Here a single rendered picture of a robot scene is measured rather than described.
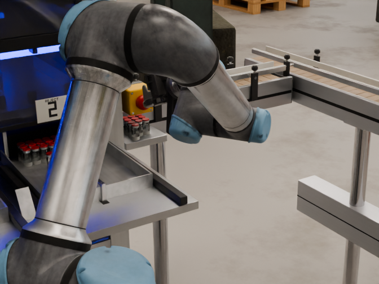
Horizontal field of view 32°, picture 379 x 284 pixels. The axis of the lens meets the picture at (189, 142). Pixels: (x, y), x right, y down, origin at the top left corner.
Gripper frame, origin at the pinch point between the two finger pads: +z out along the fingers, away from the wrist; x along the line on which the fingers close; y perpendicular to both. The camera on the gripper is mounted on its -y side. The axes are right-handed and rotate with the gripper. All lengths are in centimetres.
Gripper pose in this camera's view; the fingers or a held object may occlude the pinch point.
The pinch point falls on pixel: (148, 106)
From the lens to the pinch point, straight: 178.7
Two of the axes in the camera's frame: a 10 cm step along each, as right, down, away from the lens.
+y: -2.3, -9.7, 0.0
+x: -8.5, 2.0, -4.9
